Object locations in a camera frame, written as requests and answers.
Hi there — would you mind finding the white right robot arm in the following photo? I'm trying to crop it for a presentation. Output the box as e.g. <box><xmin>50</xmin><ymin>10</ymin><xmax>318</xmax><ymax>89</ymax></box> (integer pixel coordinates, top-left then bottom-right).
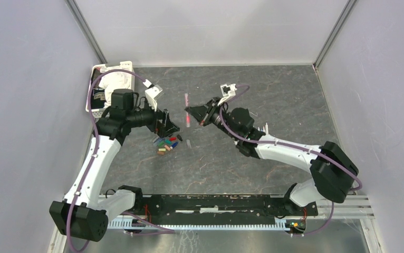
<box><xmin>185</xmin><ymin>98</ymin><xmax>359</xmax><ymax>215</ymax></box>

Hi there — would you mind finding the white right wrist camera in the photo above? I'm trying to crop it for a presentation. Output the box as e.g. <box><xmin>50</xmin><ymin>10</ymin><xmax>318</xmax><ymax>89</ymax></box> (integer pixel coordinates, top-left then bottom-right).
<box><xmin>217</xmin><ymin>84</ymin><xmax>237</xmax><ymax>106</ymax></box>

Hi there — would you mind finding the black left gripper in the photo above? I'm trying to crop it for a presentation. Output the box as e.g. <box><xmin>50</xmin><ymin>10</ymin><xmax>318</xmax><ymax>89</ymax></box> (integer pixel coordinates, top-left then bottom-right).
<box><xmin>127</xmin><ymin>98</ymin><xmax>179</xmax><ymax>138</ymax></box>

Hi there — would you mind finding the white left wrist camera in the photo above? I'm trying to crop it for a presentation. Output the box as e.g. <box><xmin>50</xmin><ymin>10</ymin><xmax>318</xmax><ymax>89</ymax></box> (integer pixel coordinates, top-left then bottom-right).
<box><xmin>143</xmin><ymin>79</ymin><xmax>163</xmax><ymax>112</ymax></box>

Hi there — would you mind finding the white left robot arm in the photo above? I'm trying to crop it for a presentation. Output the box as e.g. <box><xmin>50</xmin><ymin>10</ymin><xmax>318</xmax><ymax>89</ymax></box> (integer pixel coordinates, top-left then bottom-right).
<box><xmin>49</xmin><ymin>85</ymin><xmax>180</xmax><ymax>242</ymax></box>

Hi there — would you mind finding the clear pen cap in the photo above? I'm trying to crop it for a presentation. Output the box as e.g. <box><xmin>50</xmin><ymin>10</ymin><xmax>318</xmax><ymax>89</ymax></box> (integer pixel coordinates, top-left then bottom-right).
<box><xmin>186</xmin><ymin>139</ymin><xmax>192</xmax><ymax>149</ymax></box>

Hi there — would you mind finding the white slotted cable duct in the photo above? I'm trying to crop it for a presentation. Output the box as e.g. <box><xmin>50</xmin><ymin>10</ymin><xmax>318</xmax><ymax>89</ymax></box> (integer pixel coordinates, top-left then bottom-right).
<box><xmin>108</xmin><ymin>218</ymin><xmax>306</xmax><ymax>232</ymax></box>

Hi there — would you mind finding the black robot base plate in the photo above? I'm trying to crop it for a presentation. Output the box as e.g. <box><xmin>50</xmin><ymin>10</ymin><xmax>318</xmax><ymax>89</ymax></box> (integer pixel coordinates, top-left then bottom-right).
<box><xmin>128</xmin><ymin>194</ymin><xmax>319</xmax><ymax>226</ymax></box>

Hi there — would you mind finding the white cloth in basket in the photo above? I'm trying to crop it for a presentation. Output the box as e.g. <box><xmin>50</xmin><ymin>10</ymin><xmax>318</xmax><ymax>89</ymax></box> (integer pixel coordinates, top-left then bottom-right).
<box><xmin>98</xmin><ymin>71</ymin><xmax>134</xmax><ymax>106</ymax></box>

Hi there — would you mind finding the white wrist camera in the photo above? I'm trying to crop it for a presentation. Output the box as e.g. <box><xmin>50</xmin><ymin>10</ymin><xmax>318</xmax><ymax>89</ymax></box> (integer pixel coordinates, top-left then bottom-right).
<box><xmin>217</xmin><ymin>84</ymin><xmax>237</xmax><ymax>106</ymax></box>
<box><xmin>143</xmin><ymin>79</ymin><xmax>163</xmax><ymax>112</ymax></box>

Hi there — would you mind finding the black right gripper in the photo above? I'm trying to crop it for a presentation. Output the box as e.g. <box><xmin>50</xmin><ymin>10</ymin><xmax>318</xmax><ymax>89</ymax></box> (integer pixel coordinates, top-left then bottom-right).
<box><xmin>187</xmin><ymin>96</ymin><xmax>239</xmax><ymax>140</ymax></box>

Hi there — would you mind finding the white perforated plastic basket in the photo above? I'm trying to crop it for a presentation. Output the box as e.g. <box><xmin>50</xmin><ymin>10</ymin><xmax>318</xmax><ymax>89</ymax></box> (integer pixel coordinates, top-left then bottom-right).
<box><xmin>89</xmin><ymin>61</ymin><xmax>135</xmax><ymax>118</ymax></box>

